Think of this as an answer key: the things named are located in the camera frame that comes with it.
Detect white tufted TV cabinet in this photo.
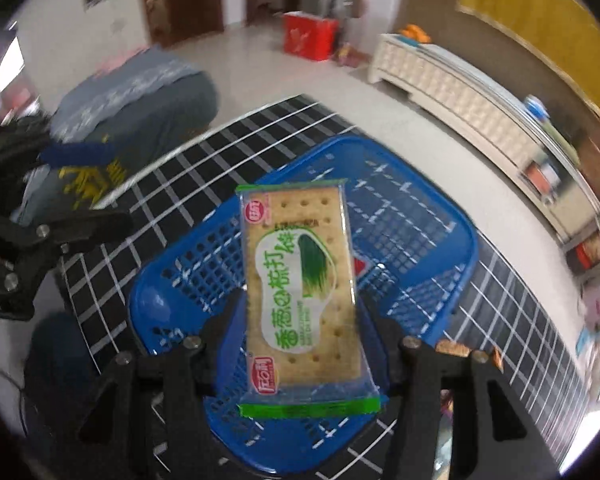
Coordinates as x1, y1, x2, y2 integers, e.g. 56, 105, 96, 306
368, 34, 600, 269

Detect black white grid tablecloth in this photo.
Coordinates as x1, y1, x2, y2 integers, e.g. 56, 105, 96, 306
62, 94, 586, 460

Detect red gift box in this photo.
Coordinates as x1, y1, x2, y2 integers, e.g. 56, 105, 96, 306
283, 11, 338, 62

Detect green onion cracker packet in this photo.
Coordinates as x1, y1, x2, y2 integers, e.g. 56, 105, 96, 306
237, 180, 381, 419

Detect yellow cloth cover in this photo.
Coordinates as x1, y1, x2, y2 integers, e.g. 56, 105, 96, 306
456, 0, 600, 118

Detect grey lace sofa cover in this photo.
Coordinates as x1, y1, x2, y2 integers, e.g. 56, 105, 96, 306
12, 48, 219, 226

